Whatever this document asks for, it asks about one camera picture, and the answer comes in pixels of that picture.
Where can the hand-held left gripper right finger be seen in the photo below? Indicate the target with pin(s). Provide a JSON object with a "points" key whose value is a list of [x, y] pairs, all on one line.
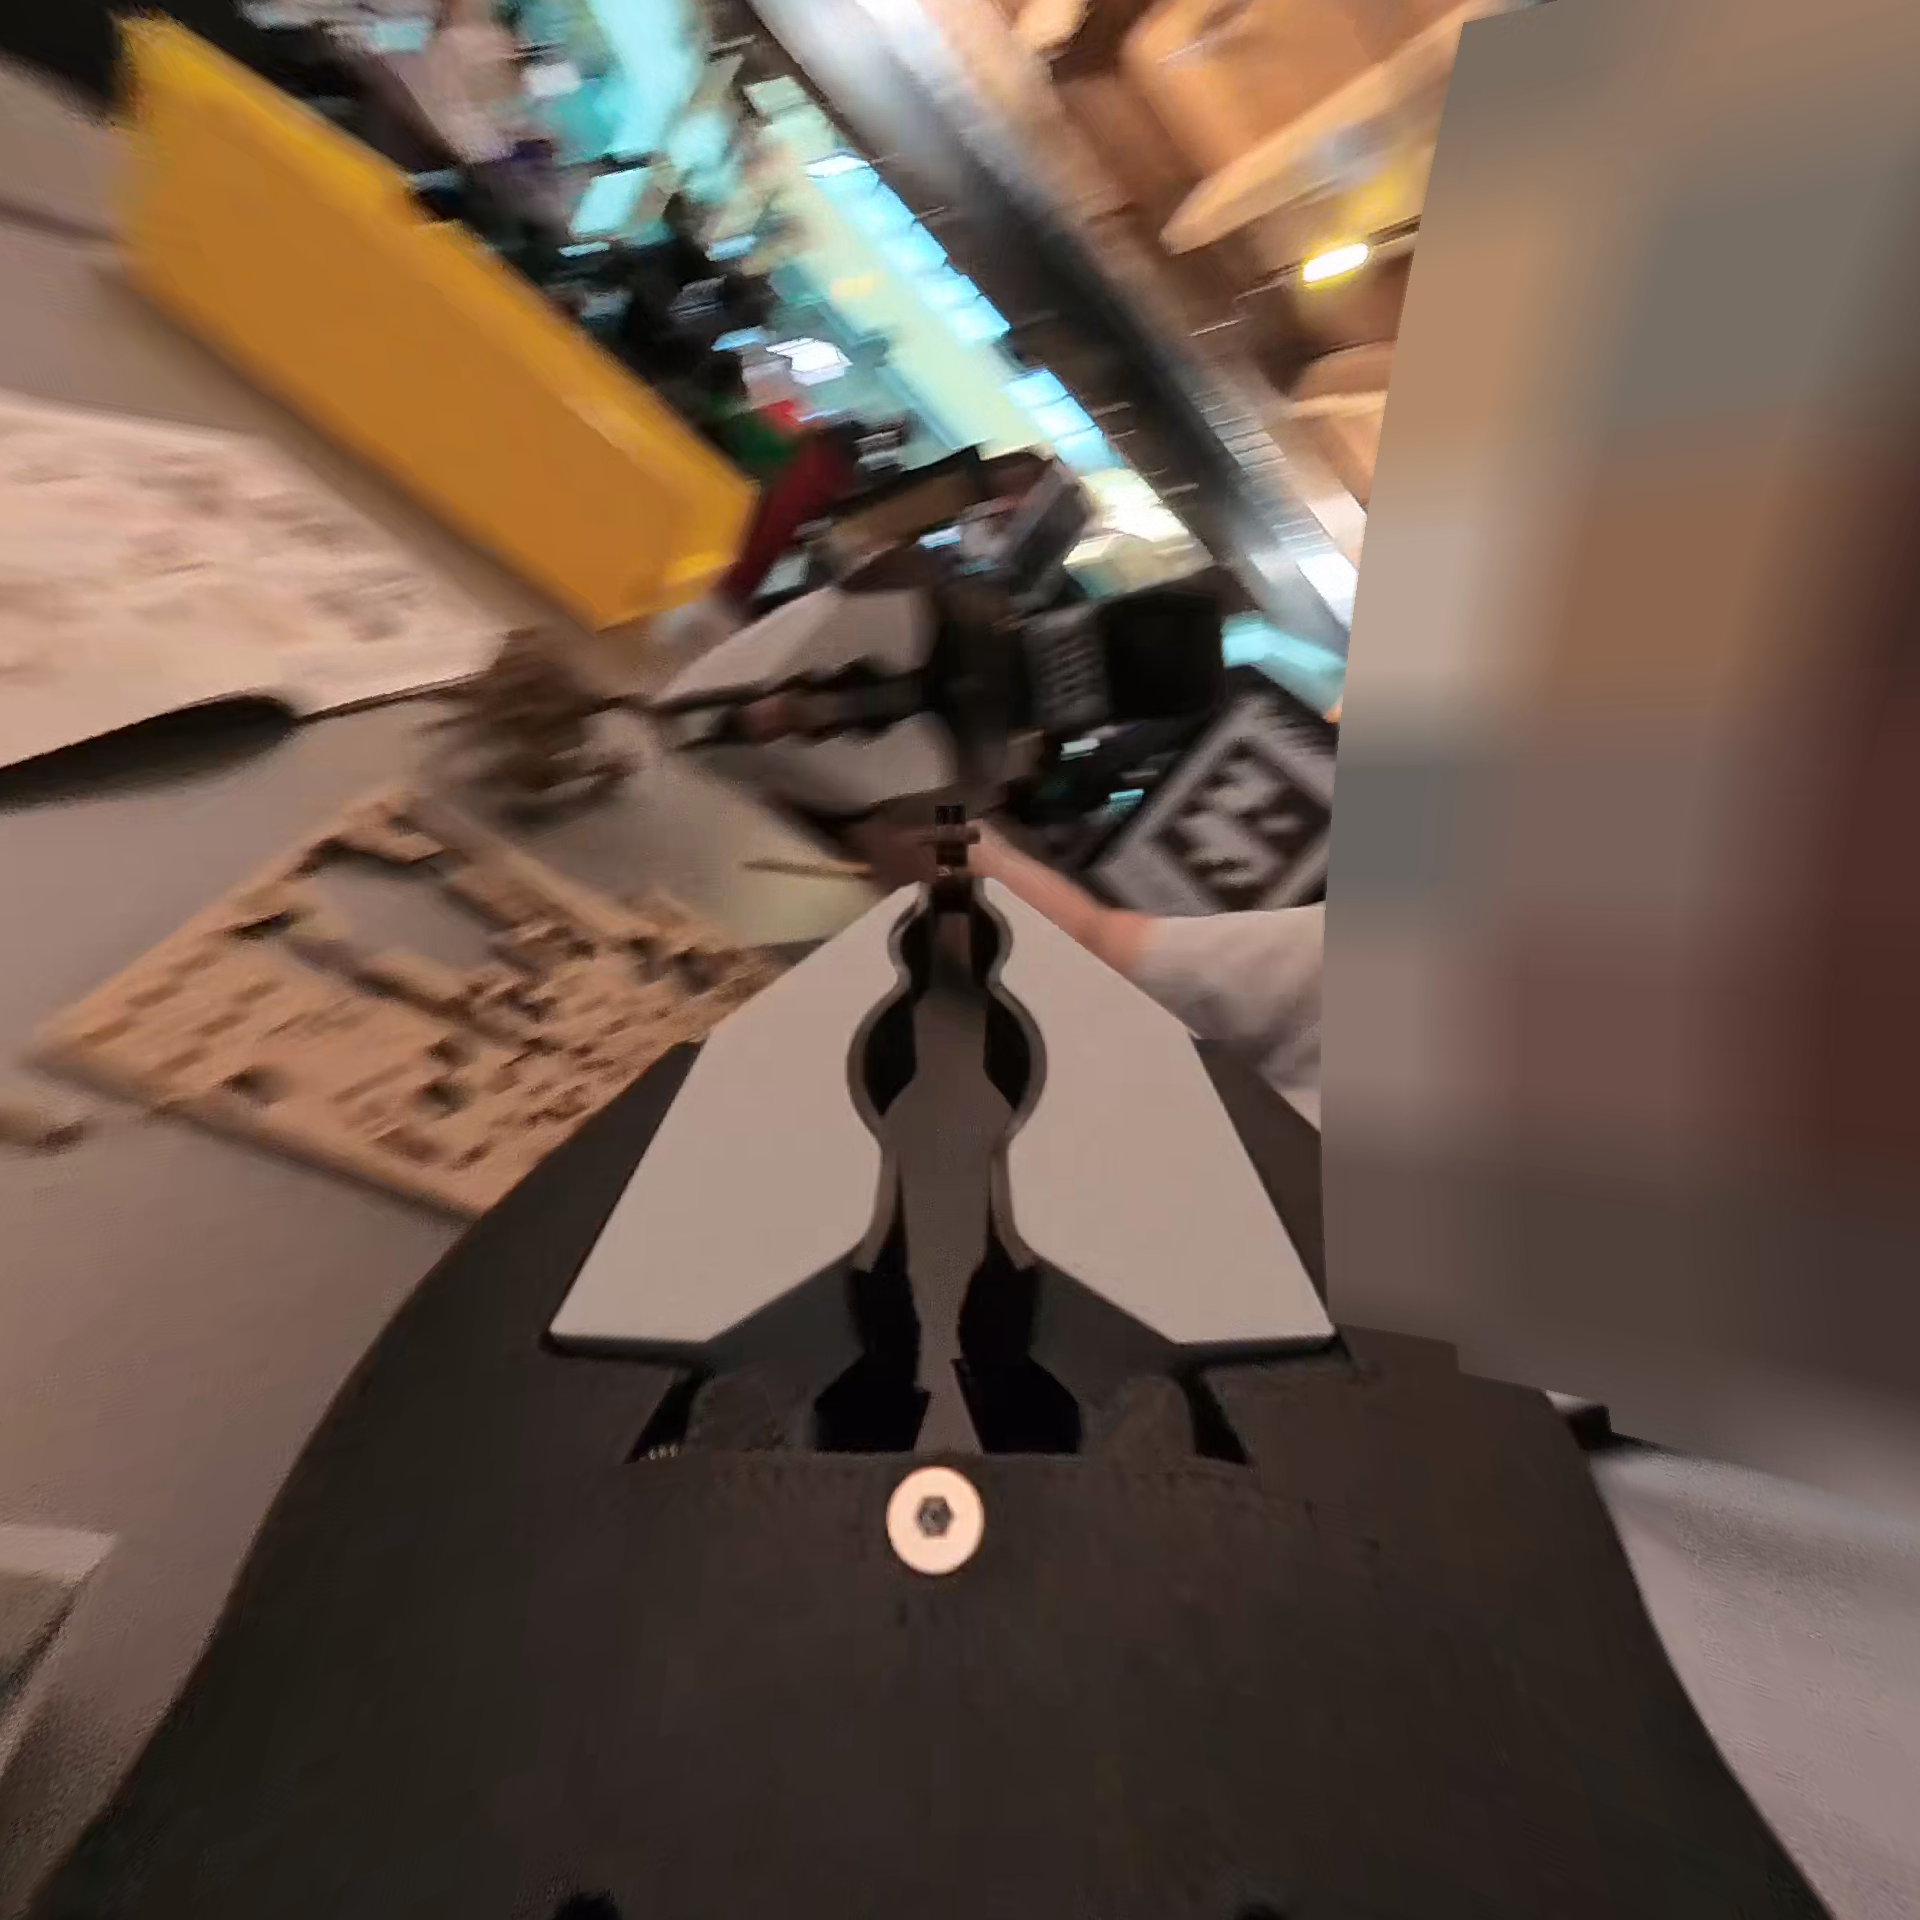
{"points": [[1140, 1185]]}

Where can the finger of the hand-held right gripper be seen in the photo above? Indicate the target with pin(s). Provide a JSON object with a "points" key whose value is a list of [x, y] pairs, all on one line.
{"points": [[841, 644], [854, 758]]}

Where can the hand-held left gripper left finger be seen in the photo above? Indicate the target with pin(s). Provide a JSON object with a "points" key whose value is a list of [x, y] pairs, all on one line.
{"points": [[721, 1185]]}

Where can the small dark wooden axle part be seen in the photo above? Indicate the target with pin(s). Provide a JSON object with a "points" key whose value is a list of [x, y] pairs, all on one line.
{"points": [[949, 859]]}

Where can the person's right forearm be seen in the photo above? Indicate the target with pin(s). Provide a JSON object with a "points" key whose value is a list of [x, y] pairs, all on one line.
{"points": [[1214, 975]]}

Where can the dark wooden gear model assembly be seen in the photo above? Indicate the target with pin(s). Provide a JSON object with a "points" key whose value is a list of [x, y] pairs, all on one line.
{"points": [[533, 721]]}

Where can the laser-cut wooden parts sheet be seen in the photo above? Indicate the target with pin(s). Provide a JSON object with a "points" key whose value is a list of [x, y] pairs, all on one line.
{"points": [[404, 1004]]}

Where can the ceiling lamp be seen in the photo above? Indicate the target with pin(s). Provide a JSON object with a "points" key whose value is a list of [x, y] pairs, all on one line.
{"points": [[1335, 263]]}

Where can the yellow plastic bin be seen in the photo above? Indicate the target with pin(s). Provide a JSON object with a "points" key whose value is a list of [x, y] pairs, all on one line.
{"points": [[450, 345]]}

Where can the open instruction booklet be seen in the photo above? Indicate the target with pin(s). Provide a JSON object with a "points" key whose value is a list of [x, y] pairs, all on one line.
{"points": [[194, 570]]}

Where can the short wooden cutout piece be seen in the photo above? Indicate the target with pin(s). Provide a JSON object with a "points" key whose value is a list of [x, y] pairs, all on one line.
{"points": [[38, 1129]]}

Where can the silver ventilation duct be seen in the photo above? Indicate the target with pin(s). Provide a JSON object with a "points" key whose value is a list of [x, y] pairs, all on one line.
{"points": [[1081, 285]]}

